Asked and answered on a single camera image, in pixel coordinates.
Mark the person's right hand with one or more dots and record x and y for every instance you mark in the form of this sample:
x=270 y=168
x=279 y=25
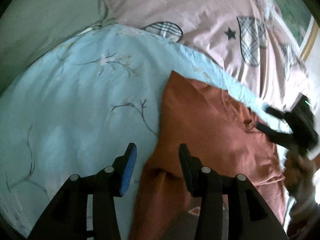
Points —
x=304 y=214

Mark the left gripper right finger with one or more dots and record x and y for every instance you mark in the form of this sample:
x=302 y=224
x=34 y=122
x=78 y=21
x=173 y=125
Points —
x=249 y=216

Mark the gold framed landscape painting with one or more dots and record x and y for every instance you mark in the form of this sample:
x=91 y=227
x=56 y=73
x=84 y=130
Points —
x=301 y=24

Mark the green pillow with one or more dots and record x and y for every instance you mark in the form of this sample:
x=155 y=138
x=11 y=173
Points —
x=30 y=28

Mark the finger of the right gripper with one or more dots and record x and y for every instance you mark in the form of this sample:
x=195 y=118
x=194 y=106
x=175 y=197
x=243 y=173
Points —
x=274 y=136
x=275 y=112

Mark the light blue floral quilt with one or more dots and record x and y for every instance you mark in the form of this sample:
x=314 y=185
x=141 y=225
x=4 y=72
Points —
x=79 y=106

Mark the pink heart pattern duvet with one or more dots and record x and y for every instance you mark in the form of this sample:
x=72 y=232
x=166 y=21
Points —
x=248 y=39

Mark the rust orange knit garment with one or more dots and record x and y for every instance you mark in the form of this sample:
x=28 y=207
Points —
x=218 y=130

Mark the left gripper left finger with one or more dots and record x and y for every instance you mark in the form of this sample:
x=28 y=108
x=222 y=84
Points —
x=84 y=207

